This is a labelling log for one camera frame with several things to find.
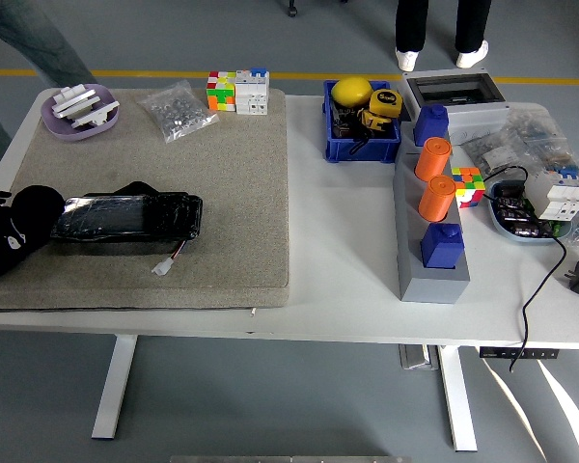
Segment light blue oval tray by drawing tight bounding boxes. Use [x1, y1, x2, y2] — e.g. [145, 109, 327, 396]
[486, 178, 578, 247]

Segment small multicolour puzzle cube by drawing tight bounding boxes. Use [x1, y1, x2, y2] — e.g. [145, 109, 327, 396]
[451, 166, 487, 209]

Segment clear bag of metal nuts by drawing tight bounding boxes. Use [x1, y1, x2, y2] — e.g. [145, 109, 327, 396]
[137, 79, 220, 145]

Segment orange cylinder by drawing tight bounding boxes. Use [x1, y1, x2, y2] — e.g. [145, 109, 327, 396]
[417, 175, 457, 223]
[413, 136, 453, 182]

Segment grey stepped holder block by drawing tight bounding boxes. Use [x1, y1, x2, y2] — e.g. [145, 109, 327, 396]
[393, 120, 472, 305]

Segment white connector on thin wires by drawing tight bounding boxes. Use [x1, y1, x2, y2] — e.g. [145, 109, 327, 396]
[151, 238, 189, 277]

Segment white circuit breaker, blue clips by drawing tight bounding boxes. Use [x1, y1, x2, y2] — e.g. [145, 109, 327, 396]
[524, 166, 579, 224]

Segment large clear bag of parts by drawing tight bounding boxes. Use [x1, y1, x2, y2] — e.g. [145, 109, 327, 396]
[504, 105, 574, 171]

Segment black table control panel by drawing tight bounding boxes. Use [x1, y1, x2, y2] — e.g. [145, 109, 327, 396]
[479, 345, 560, 361]

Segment grey-brown table mat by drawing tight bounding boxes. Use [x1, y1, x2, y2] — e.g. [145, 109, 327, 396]
[0, 87, 290, 313]

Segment yellow and black tape measure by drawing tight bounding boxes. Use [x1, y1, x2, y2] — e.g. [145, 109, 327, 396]
[356, 108, 393, 135]

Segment large multicolour puzzle cube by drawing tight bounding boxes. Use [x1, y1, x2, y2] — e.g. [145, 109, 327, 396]
[206, 70, 237, 113]

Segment yellow round tape measure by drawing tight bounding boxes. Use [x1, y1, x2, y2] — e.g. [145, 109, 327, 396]
[368, 89, 403, 120]

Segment purple oval tray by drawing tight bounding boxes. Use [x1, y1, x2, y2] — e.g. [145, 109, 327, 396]
[40, 84, 121, 143]

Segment grey box under table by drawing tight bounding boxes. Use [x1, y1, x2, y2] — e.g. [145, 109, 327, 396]
[399, 343, 440, 371]

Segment long silver metal bar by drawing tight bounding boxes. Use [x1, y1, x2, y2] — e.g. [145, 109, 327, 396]
[51, 94, 102, 120]

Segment black power cable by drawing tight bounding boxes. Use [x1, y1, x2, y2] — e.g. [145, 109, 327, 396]
[482, 166, 579, 373]

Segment blue square bottle block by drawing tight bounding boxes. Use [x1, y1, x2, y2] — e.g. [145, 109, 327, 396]
[413, 103, 450, 148]
[419, 222, 465, 270]

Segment white breaker block, blue top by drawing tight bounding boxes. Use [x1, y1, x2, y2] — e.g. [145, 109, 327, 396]
[234, 67, 270, 116]

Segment blue plastic bin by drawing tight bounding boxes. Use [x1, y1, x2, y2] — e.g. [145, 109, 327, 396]
[321, 79, 402, 165]

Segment black electronic modules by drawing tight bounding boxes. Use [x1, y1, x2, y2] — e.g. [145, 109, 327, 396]
[493, 184, 555, 238]

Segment white table leg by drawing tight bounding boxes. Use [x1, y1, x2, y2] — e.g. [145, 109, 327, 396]
[436, 345, 479, 453]
[91, 335, 139, 440]

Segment yellow oval ball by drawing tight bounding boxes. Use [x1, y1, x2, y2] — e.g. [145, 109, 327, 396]
[330, 76, 373, 108]

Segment black glossy panel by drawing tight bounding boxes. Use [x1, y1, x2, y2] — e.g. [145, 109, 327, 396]
[50, 180, 205, 244]

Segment small clear bag of parts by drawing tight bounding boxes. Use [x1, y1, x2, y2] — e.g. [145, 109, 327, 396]
[460, 132, 521, 176]

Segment white metal bracket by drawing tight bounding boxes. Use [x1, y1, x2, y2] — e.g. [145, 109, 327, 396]
[69, 99, 121, 130]

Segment black rag with white print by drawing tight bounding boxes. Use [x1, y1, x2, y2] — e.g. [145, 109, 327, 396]
[0, 185, 67, 281]

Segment black wrist strap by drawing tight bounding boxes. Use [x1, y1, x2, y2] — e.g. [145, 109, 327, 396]
[347, 129, 372, 156]

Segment grey enclosure box, clear lid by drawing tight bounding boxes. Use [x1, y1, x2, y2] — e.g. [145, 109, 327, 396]
[398, 70, 508, 146]

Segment person in black trousers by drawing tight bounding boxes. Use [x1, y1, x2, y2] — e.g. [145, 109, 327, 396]
[395, 0, 491, 72]

